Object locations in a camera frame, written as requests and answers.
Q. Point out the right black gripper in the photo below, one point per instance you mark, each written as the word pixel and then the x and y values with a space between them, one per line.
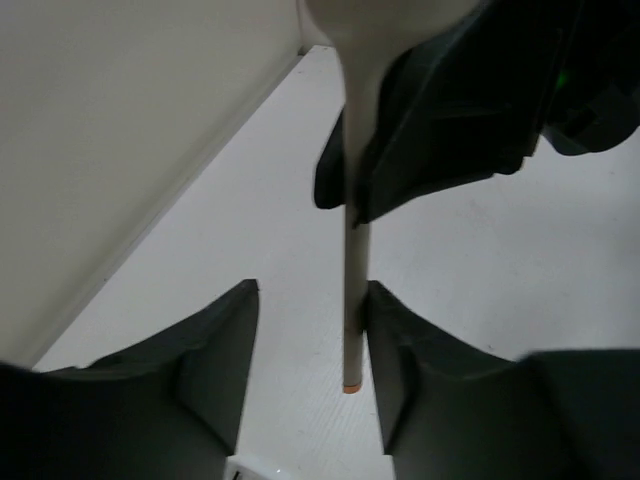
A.
pixel 474 102

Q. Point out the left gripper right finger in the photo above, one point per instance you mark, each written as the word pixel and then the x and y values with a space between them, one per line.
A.
pixel 448 410

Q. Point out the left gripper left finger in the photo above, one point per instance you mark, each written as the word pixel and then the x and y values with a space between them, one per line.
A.
pixel 168 407

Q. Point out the cream spoon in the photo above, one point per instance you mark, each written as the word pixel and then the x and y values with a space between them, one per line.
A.
pixel 368 36

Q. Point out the white perforated flat tray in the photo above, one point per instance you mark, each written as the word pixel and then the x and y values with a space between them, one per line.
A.
pixel 243 467

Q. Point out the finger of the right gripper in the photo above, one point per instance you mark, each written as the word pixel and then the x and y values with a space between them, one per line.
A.
pixel 328 191

